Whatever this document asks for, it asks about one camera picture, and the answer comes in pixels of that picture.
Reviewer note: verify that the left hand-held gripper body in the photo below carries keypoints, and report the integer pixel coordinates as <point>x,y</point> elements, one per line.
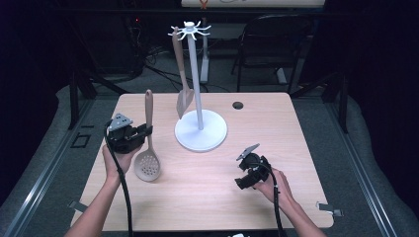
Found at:
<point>123,138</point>

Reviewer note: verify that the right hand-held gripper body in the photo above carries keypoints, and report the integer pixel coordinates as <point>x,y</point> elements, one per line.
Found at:
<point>255,168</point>

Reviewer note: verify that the person's left hand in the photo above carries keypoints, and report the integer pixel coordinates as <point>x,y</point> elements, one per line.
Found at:
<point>120,163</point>

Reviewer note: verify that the person's right hand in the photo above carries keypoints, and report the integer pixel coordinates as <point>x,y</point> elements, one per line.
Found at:
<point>276,191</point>

